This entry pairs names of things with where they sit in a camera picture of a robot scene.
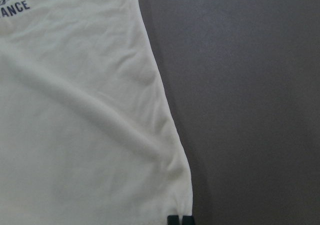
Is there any beige long-sleeve printed shirt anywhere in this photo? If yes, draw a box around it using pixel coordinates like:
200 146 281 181
0 0 193 225

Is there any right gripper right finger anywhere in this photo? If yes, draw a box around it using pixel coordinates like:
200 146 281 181
181 215 195 225

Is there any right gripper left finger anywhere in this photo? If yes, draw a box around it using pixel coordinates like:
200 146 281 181
167 215 180 225

